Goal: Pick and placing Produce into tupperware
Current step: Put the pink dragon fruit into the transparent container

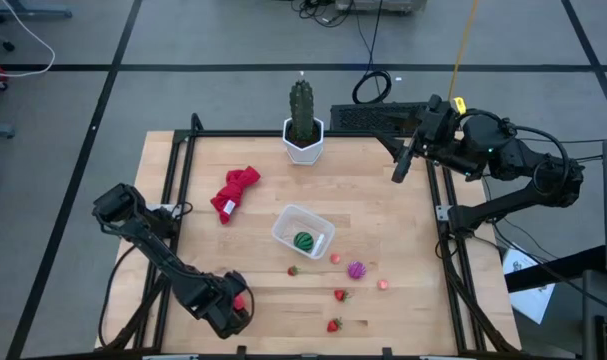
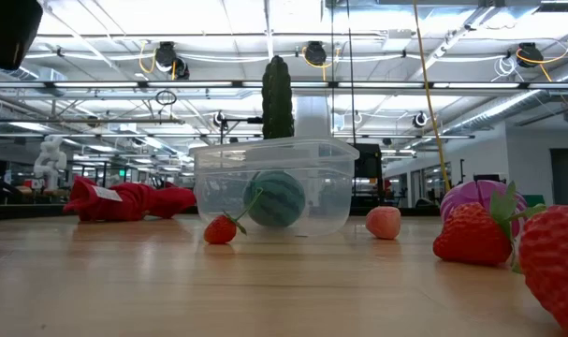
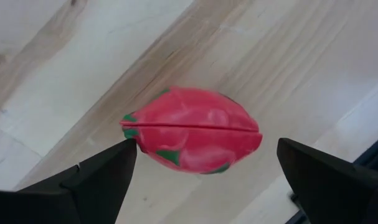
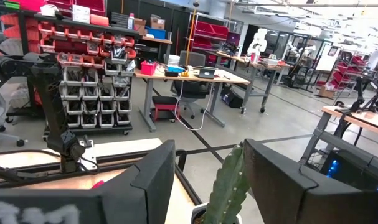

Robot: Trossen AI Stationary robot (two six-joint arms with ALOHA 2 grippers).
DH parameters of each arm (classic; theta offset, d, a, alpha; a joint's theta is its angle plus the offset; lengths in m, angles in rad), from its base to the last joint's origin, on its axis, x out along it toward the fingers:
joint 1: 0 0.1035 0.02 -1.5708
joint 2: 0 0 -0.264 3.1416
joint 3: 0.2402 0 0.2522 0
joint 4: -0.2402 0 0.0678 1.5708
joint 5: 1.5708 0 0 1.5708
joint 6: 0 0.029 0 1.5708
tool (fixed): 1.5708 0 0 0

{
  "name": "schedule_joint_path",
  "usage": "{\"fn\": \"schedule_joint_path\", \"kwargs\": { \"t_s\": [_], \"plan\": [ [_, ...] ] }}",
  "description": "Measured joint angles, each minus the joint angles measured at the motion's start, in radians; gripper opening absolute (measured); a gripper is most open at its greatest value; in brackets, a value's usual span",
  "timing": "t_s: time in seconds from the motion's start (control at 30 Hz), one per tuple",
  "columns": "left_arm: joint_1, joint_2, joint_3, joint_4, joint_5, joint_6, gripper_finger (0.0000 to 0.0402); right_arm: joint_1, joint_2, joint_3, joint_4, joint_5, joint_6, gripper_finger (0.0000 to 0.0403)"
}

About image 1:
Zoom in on coiled black cable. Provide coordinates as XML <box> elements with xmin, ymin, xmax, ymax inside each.
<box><xmin>351</xmin><ymin>69</ymin><xmax>393</xmax><ymax>106</ymax></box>

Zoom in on purple striped toy ball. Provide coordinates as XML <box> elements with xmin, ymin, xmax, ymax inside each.
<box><xmin>346</xmin><ymin>260</ymin><xmax>368</xmax><ymax>281</ymax></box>

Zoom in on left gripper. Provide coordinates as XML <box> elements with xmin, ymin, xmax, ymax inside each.
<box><xmin>197</xmin><ymin>272</ymin><xmax>254</xmax><ymax>340</ymax></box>

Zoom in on long black cable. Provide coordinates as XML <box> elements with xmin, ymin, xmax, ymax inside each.
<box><xmin>355</xmin><ymin>0</ymin><xmax>384</xmax><ymax>74</ymax></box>

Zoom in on grey cabinet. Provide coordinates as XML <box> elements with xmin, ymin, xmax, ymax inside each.
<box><xmin>581</xmin><ymin>269</ymin><xmax>607</xmax><ymax>360</ymax></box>

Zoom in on red cloth with white tag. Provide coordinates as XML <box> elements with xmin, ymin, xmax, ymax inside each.
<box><xmin>210</xmin><ymin>165</ymin><xmax>262</xmax><ymax>226</ymax></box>

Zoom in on white cable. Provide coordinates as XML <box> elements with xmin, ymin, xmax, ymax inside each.
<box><xmin>0</xmin><ymin>0</ymin><xmax>57</xmax><ymax>79</ymax></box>

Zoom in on white printed paper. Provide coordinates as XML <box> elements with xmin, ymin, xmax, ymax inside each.
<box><xmin>501</xmin><ymin>242</ymin><xmax>557</xmax><ymax>325</ymax></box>

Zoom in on green cactus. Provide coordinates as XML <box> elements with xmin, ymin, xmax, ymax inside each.
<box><xmin>288</xmin><ymin>78</ymin><xmax>316</xmax><ymax>144</ymax></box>

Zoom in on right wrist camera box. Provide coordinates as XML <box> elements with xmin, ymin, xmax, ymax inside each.
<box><xmin>390</xmin><ymin>144</ymin><xmax>417</xmax><ymax>185</ymax></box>

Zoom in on white hexagonal plant pot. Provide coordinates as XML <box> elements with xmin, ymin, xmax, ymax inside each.
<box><xmin>281</xmin><ymin>116</ymin><xmax>326</xmax><ymax>167</ymax></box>

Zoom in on grey equipment box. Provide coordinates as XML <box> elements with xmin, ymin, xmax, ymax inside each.
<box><xmin>334</xmin><ymin>0</ymin><xmax>428</xmax><ymax>15</ymax></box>

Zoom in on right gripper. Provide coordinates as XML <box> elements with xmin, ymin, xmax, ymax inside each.
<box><xmin>374</xmin><ymin>93</ymin><xmax>462</xmax><ymax>164</ymax></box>

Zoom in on black beam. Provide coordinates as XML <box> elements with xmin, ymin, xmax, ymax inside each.
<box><xmin>505</xmin><ymin>244</ymin><xmax>607</xmax><ymax>294</ymax></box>

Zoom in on black metal table frame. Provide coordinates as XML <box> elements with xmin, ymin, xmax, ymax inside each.
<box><xmin>96</xmin><ymin>112</ymin><xmax>522</xmax><ymax>357</ymax></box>

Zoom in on black cable bundle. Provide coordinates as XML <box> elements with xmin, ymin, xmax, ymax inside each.
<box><xmin>289</xmin><ymin>0</ymin><xmax>357</xmax><ymax>29</ymax></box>

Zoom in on grey desk foot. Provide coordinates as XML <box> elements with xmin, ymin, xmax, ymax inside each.
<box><xmin>0</xmin><ymin>0</ymin><xmax>74</xmax><ymax>21</ymax></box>

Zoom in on green toy watermelon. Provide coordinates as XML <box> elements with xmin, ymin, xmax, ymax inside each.
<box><xmin>292</xmin><ymin>230</ymin><xmax>316</xmax><ymax>253</ymax></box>

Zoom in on clear plastic tupperware container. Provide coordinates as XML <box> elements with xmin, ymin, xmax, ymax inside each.
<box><xmin>271</xmin><ymin>203</ymin><xmax>337</xmax><ymax>261</ymax></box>

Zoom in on yellow cable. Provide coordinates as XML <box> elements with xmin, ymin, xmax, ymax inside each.
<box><xmin>446</xmin><ymin>0</ymin><xmax>481</xmax><ymax>104</ymax></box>

